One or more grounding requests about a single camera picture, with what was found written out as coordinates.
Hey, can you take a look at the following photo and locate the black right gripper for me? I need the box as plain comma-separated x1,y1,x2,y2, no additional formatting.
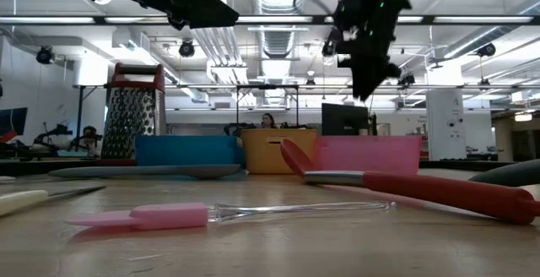
332,0,413,101

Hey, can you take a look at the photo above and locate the grey-blue silicone spoon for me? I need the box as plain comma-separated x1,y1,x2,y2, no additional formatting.
47,163,242,181

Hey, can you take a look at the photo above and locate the black plastic spoon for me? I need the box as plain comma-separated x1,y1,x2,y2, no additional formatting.
466,158,540,188

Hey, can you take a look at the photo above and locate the yellow-handled knife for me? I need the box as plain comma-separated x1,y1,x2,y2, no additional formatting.
0,184,107,218

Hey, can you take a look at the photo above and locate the black background monitor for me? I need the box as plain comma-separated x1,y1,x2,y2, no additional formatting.
321,102,370,137

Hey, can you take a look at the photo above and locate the pink plastic bin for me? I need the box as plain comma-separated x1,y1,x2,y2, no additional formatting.
314,135,424,176

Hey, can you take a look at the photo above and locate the white building column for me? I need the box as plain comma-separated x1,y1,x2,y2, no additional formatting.
424,87,467,161

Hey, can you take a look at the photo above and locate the person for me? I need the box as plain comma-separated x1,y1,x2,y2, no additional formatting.
260,112,278,129
78,125,102,155

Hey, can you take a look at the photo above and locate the orange plastic bin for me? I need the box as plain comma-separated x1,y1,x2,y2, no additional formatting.
240,128,318,175

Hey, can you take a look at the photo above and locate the red spoon steel neck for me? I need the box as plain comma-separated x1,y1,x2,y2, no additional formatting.
279,138,540,226

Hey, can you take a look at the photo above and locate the teal plastic bin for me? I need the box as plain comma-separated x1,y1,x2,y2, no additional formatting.
134,135,246,167

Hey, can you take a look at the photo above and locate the silver ventilation duct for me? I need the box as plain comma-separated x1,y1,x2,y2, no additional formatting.
251,0,311,58

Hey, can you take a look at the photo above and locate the black background table frame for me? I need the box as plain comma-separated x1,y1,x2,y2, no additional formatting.
235,84,300,137

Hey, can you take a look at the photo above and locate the steel box grater red handle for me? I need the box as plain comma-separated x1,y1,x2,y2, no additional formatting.
100,62,168,162

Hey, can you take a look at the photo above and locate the pink spatula clear handle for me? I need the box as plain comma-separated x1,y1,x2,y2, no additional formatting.
66,200,397,232

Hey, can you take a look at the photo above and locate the dark wall screen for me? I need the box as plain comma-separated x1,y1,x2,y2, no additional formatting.
0,106,30,144

